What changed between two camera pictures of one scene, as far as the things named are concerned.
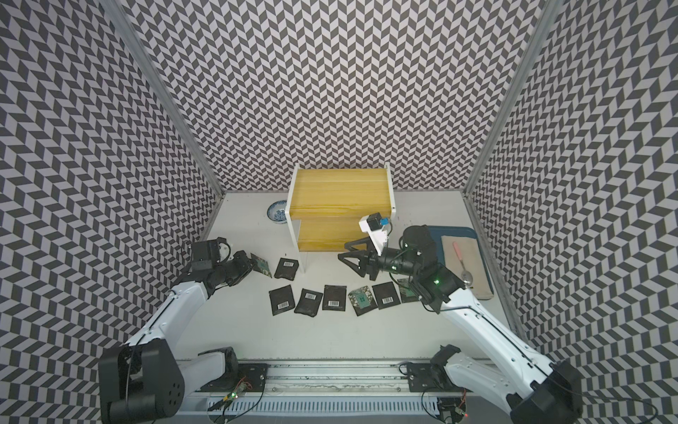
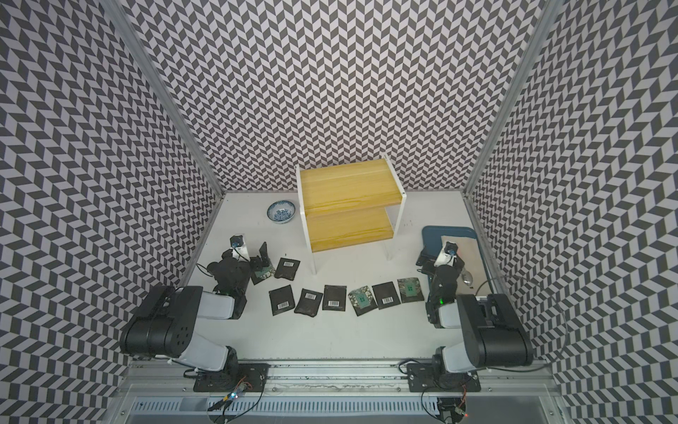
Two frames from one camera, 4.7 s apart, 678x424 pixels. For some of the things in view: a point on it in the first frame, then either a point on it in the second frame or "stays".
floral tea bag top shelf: (407, 293) stays
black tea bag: (386, 295) stays
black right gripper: (369, 259) → (428, 262)
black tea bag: (308, 302) stays
